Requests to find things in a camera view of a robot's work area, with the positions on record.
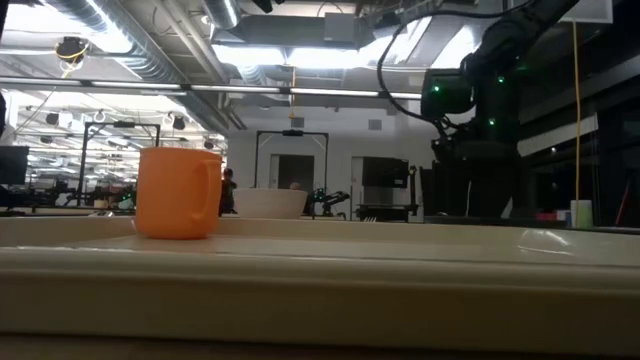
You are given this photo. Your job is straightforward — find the white ribbed bowl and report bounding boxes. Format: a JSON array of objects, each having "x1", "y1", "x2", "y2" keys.
[{"x1": 232, "y1": 187, "x2": 309, "y2": 220}]

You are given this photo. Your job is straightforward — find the beige plastic tray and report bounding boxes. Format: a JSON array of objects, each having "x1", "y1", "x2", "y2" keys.
[{"x1": 0, "y1": 215, "x2": 640, "y2": 357}]

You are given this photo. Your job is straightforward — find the black cart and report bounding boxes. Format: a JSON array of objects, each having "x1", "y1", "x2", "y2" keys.
[{"x1": 355, "y1": 203, "x2": 421, "y2": 223}]

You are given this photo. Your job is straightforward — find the standing person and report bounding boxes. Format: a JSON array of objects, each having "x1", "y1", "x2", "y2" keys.
[{"x1": 218, "y1": 167, "x2": 239, "y2": 217}]

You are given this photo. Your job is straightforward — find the long ceiling light bar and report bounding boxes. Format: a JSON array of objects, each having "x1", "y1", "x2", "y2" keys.
[{"x1": 0, "y1": 77, "x2": 424, "y2": 101}]

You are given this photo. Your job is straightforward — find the orange mug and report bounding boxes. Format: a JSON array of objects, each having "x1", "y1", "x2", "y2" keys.
[{"x1": 134, "y1": 146, "x2": 224, "y2": 240}]

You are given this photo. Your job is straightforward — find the white paper roll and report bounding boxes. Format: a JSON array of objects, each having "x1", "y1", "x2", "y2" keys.
[{"x1": 570, "y1": 199, "x2": 594, "y2": 230}]

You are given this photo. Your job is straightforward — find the black computer monitor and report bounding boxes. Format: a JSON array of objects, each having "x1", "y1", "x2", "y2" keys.
[{"x1": 0, "y1": 145, "x2": 30, "y2": 186}]

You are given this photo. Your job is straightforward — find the black wall screen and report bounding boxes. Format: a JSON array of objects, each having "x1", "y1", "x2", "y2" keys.
[{"x1": 361, "y1": 156, "x2": 410, "y2": 190}]

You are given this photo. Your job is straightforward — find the yellow cable reel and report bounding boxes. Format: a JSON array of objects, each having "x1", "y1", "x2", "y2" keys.
[{"x1": 53, "y1": 35, "x2": 92, "y2": 79}]

